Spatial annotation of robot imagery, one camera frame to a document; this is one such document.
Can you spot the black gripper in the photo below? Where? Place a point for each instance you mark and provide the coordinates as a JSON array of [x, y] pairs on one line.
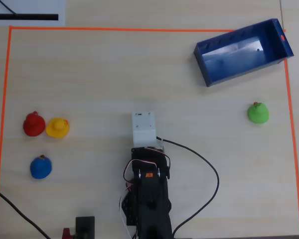
[[139, 154]]

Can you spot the blue plastic box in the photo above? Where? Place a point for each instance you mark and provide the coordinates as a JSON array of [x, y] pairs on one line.
[[235, 56]]

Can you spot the black table clamp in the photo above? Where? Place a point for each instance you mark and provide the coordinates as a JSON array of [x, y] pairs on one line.
[[84, 227]]

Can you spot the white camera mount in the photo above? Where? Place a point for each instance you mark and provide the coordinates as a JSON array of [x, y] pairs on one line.
[[143, 127]]

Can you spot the orange tape strip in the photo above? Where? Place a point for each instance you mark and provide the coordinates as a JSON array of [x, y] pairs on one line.
[[293, 139], [139, 29], [2, 124]]

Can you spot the blue rubber duck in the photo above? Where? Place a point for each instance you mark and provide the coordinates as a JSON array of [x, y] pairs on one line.
[[40, 168]]

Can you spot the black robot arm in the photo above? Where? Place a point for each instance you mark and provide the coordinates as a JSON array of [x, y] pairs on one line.
[[152, 206]]

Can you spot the red rubber duck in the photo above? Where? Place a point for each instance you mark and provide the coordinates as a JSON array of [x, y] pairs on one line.
[[34, 125]]

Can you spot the yellow rubber duck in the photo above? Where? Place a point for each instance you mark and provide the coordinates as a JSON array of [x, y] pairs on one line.
[[56, 128]]

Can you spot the green rubber duck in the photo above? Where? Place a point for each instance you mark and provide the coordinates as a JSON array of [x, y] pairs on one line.
[[258, 114]]

